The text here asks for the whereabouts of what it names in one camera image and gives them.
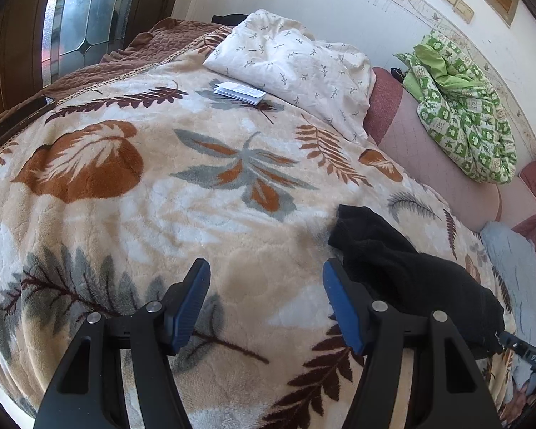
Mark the pink padded headboard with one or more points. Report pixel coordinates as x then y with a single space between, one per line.
429 165

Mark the light blue quilted cloth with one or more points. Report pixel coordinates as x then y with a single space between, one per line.
513 268

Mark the stained glass window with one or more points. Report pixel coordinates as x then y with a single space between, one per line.
85 18

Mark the leaf print fleece blanket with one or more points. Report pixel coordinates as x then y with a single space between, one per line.
161 232

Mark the wooden window frame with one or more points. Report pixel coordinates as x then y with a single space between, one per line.
13 31

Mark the brown quilted bedspread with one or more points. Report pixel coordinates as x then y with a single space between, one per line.
152 49

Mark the white floral quilt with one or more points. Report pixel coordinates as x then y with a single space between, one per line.
290 62

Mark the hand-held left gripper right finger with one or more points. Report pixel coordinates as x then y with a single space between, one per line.
341 299

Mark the black pants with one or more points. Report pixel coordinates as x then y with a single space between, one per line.
406 272

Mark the green checkered quilt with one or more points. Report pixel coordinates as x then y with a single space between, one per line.
464 111

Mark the dark cloth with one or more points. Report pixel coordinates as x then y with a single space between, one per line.
225 18

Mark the small paper booklet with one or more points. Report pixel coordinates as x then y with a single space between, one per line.
239 91

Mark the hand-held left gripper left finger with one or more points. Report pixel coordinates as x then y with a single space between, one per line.
190 299

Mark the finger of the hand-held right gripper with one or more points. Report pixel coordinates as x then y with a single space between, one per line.
525 353

